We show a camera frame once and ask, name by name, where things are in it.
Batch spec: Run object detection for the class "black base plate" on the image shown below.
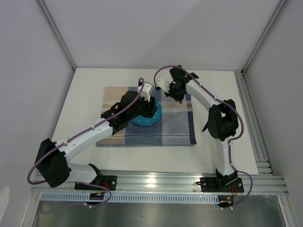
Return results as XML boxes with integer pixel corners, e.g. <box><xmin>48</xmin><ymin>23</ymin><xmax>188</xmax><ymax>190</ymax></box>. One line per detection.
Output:
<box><xmin>195</xmin><ymin>177</ymin><xmax>244</xmax><ymax>193</ymax></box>
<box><xmin>74</xmin><ymin>175</ymin><xmax>117</xmax><ymax>191</ymax></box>

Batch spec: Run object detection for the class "white slotted cable duct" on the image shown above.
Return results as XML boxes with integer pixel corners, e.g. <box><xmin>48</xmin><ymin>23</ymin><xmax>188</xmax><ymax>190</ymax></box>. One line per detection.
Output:
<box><xmin>40</xmin><ymin>192</ymin><xmax>219</xmax><ymax>204</ymax></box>

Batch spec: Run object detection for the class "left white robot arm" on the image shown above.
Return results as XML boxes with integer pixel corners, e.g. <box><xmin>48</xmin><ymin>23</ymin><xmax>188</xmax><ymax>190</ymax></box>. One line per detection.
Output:
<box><xmin>34</xmin><ymin>91</ymin><xmax>158</xmax><ymax>190</ymax></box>

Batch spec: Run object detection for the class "right aluminium frame post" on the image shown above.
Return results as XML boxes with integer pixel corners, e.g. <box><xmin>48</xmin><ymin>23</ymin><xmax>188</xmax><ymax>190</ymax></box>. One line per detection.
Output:
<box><xmin>241</xmin><ymin>0</ymin><xmax>289</xmax><ymax>75</ymax></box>

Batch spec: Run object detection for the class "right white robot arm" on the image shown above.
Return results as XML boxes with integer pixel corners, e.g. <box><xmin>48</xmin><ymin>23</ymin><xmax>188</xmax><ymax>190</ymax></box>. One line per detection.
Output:
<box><xmin>162</xmin><ymin>66</ymin><xmax>239</xmax><ymax>191</ymax></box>

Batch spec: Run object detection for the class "aluminium frame post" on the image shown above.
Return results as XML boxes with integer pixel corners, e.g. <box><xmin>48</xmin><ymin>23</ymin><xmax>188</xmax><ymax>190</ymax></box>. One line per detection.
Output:
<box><xmin>241</xmin><ymin>0</ymin><xmax>289</xmax><ymax>75</ymax></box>
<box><xmin>35</xmin><ymin>0</ymin><xmax>77</xmax><ymax>72</ymax></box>

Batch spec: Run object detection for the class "teal dotted plate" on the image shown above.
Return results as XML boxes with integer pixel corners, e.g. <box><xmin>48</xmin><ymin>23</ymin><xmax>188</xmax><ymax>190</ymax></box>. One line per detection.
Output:
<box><xmin>132</xmin><ymin>101</ymin><xmax>162</xmax><ymax>126</ymax></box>

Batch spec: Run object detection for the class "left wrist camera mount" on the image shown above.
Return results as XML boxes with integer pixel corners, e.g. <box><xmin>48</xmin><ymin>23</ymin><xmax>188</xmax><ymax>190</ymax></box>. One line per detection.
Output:
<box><xmin>137</xmin><ymin>82</ymin><xmax>154</xmax><ymax>102</ymax></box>

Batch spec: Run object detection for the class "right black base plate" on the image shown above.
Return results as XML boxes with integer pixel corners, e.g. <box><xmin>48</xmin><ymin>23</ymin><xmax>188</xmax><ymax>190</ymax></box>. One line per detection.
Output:
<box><xmin>195</xmin><ymin>177</ymin><xmax>244</xmax><ymax>193</ymax></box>

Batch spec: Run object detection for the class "purple knife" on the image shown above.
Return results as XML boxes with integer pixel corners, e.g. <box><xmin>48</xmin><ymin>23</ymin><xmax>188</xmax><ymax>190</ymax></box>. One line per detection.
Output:
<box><xmin>202</xmin><ymin>122</ymin><xmax>208</xmax><ymax>132</ymax></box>

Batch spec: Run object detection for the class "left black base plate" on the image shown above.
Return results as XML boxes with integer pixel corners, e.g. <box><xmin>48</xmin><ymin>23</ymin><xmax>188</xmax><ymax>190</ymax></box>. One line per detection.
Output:
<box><xmin>74</xmin><ymin>175</ymin><xmax>117</xmax><ymax>191</ymax></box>

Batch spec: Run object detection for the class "aluminium mounting rail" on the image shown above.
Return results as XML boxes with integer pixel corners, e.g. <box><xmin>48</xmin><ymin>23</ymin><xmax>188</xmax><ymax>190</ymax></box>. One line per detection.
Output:
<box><xmin>30</xmin><ymin>168</ymin><xmax>290</xmax><ymax>196</ymax></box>

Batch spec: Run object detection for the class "blue beige checked cloth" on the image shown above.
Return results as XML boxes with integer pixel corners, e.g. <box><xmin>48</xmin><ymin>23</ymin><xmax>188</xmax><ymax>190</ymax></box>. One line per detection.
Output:
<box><xmin>96</xmin><ymin>90</ymin><xmax>196</xmax><ymax>147</ymax></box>

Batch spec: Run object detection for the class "left aluminium frame post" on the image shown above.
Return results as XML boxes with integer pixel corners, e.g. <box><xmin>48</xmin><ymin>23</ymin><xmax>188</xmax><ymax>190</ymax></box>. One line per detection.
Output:
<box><xmin>35</xmin><ymin>0</ymin><xmax>77</xmax><ymax>72</ymax></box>

